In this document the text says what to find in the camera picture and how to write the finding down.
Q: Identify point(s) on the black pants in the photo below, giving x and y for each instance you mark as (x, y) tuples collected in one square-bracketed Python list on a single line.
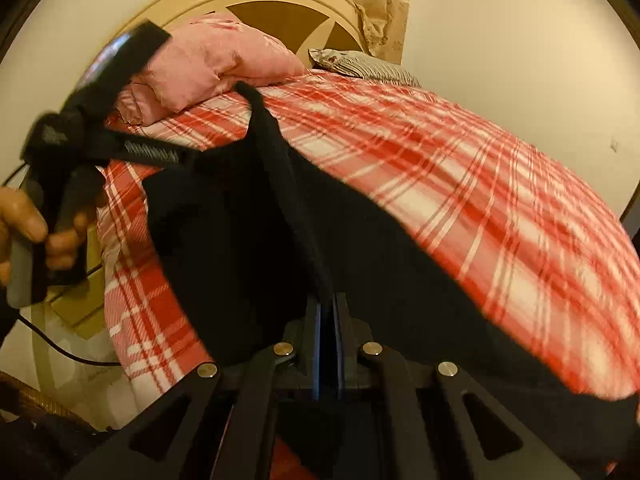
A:
[(253, 229)]

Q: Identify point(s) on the pink folded quilt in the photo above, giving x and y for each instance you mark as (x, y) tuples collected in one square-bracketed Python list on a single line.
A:
[(204, 57)]

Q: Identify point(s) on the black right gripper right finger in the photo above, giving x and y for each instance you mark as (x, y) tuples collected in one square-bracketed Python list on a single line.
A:
[(395, 417)]

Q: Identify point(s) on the grey striped pillow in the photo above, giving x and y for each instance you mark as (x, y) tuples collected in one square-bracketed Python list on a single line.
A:
[(357, 64)]

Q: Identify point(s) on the person's left hand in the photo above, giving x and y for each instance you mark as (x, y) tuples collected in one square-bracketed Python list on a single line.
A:
[(19, 215)]

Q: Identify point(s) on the cream wooden headboard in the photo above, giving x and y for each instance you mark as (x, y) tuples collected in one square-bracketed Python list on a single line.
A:
[(340, 31)]

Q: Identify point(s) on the red white plaid bedsheet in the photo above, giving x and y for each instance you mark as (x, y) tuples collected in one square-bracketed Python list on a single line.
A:
[(537, 249)]

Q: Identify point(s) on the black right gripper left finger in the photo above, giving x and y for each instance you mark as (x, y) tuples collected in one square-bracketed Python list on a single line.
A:
[(281, 373)]

